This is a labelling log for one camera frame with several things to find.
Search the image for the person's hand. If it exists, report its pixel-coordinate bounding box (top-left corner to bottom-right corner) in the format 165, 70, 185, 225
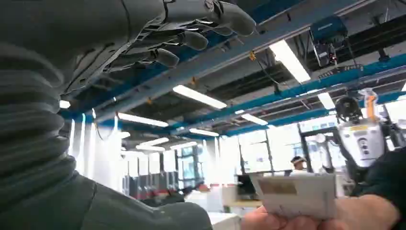
241, 194, 401, 230

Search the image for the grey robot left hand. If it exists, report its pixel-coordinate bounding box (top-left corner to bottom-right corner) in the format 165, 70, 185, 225
0, 0, 256, 230

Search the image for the pale card with tan label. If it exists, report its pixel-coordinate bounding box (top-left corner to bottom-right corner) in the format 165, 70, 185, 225
248, 172, 338, 220

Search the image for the white humanoid robot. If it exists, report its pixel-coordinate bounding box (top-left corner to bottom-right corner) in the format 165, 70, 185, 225
329, 88, 406, 186

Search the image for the person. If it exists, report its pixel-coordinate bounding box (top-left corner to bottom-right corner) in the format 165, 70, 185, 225
284, 155, 308, 176

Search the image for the ribbed grey left arm sleeve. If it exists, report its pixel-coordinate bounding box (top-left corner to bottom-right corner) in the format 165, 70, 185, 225
0, 44, 77, 213

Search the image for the long ceiling light panel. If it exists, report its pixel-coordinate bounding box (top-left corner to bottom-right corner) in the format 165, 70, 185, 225
240, 113, 269, 127
136, 137, 170, 148
189, 127, 220, 138
172, 84, 228, 110
317, 92, 336, 111
269, 39, 312, 84
117, 112, 169, 128

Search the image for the blue overhead crane beam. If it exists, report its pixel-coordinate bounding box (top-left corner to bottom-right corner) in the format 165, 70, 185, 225
177, 53, 406, 127
93, 0, 378, 124

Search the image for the blue overhead hoist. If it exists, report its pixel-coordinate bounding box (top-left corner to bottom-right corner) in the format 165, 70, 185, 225
309, 16, 349, 68

